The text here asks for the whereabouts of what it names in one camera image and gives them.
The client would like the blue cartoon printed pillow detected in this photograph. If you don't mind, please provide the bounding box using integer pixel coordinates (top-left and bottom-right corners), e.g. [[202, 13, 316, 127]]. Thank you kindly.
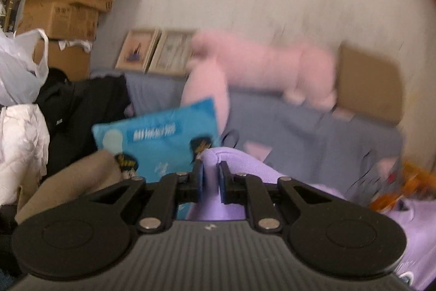
[[92, 98, 222, 220]]

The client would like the grey script printed pillow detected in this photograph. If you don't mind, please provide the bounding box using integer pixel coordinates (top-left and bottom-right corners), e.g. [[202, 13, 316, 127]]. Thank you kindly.
[[90, 69, 404, 206]]

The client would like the black garment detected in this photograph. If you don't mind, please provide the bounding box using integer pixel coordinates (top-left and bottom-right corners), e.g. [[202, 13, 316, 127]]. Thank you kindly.
[[36, 68, 132, 181]]

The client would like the beige garment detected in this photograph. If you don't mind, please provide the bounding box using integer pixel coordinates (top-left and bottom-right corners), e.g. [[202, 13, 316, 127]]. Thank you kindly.
[[15, 151, 123, 225]]

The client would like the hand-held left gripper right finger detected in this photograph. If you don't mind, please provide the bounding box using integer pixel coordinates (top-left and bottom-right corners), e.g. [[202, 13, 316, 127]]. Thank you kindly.
[[218, 161, 344, 233]]

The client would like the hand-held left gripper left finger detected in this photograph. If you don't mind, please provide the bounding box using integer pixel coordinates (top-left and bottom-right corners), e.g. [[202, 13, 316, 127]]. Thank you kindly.
[[85, 160, 205, 233]]

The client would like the white plastic bag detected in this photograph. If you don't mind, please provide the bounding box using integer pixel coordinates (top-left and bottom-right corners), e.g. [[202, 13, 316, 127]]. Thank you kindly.
[[0, 28, 50, 106]]

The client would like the white puffy jacket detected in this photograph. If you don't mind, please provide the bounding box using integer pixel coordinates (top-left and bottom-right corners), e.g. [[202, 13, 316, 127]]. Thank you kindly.
[[0, 103, 50, 206]]

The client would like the colourful snack packet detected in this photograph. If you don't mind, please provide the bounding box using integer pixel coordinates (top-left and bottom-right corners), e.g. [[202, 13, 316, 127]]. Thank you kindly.
[[370, 160, 436, 213]]

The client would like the pink plush toy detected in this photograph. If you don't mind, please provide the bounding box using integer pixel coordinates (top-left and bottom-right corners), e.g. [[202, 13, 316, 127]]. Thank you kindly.
[[180, 30, 339, 138]]

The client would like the pale picture frame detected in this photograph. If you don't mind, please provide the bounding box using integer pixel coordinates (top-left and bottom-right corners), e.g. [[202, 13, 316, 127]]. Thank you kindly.
[[148, 29, 198, 75]]

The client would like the picture frame with blue figure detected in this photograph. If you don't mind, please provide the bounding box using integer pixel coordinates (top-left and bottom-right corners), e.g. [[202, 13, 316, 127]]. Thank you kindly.
[[115, 28, 161, 71]]

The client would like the purple sweater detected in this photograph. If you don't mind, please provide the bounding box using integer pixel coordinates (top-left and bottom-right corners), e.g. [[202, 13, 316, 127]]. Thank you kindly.
[[187, 147, 436, 291]]

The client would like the brown cardboard panel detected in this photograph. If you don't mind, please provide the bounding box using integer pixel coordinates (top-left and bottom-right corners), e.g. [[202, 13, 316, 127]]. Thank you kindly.
[[335, 44, 404, 124]]

